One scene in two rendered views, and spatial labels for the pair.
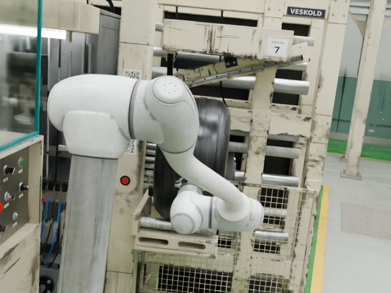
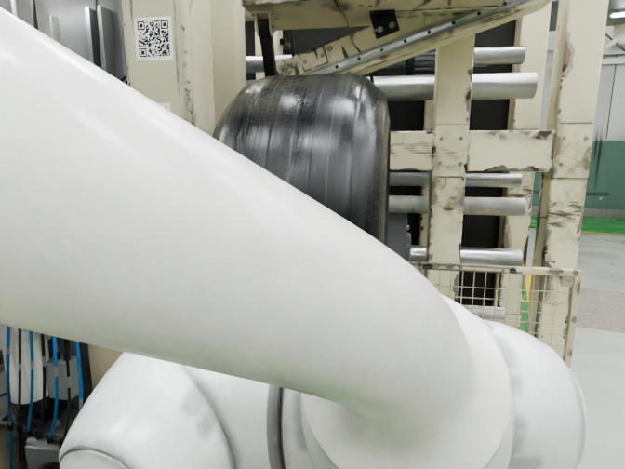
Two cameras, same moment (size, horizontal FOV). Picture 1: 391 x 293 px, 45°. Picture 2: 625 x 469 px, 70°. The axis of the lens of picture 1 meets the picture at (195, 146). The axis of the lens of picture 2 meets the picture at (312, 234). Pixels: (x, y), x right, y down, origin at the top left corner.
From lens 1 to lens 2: 122 cm
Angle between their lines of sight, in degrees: 8
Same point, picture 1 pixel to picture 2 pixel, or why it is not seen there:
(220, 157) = (365, 194)
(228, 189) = (316, 295)
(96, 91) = not seen: outside the picture
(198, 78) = (325, 67)
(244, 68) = (412, 34)
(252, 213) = (525, 426)
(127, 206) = not seen: hidden behind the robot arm
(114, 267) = not seen: hidden behind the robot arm
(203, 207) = (236, 392)
